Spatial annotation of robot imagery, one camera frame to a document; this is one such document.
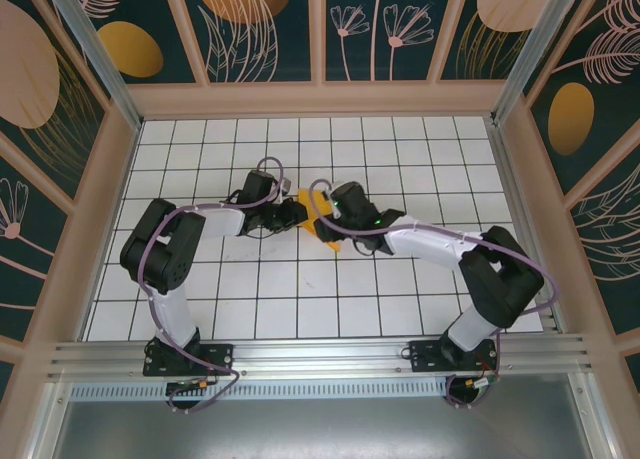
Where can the grey metal sheet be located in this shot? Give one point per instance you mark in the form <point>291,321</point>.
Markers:
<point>320,429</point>

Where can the long aluminium mounting rail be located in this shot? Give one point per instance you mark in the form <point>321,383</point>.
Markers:
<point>320,354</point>

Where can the aluminium side rail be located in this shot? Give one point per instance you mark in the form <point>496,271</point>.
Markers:
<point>520,219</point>

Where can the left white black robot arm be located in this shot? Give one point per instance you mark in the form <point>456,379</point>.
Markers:
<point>225,224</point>

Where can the aluminium corner post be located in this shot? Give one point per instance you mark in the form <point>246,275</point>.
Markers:
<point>90,54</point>
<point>540,44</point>

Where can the small circuit board with connector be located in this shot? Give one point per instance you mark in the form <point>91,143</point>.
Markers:
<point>480,383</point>
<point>187,388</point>

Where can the yellow paper sheet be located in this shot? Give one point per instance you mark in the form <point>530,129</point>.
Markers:
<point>312,201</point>

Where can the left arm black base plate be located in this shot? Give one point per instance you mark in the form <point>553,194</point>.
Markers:
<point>220,356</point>

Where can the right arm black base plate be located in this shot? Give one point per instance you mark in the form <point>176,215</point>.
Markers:
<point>425,356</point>

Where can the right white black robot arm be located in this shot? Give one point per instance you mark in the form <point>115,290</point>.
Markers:
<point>425,244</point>

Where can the aluminium frame profile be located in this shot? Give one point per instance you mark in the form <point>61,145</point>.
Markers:
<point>592,419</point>
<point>47,424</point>

